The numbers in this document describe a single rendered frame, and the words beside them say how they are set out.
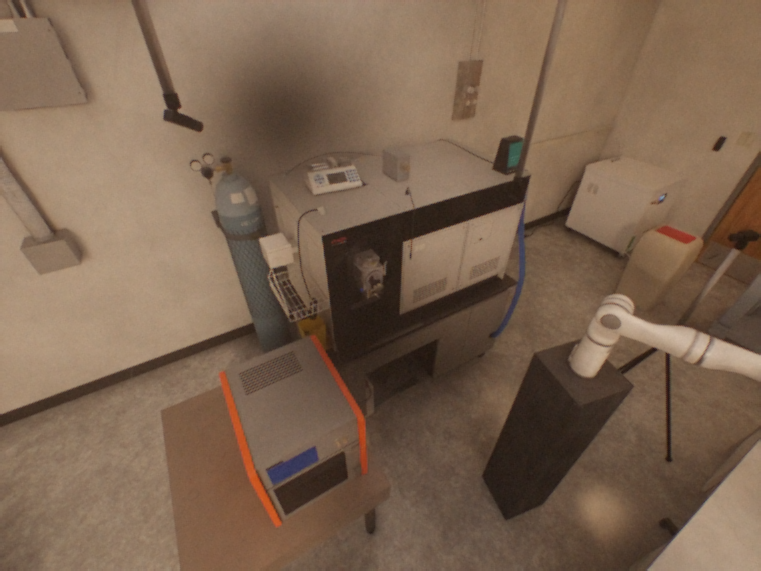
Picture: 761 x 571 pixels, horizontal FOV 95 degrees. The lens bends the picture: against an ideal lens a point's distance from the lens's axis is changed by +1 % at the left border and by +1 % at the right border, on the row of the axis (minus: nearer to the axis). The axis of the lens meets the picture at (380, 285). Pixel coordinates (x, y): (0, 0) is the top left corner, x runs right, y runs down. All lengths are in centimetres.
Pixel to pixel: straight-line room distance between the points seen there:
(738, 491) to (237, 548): 167
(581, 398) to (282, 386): 102
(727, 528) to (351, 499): 119
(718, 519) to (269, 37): 275
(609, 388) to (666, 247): 223
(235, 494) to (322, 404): 56
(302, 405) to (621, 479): 201
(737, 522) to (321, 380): 137
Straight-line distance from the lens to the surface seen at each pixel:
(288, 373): 131
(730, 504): 173
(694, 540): 160
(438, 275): 193
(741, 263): 486
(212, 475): 169
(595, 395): 146
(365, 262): 148
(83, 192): 245
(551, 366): 147
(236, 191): 210
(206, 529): 162
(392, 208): 157
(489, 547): 228
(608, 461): 272
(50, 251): 246
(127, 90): 230
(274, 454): 117
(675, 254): 358
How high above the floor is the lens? 215
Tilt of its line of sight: 39 degrees down
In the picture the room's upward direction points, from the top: straight up
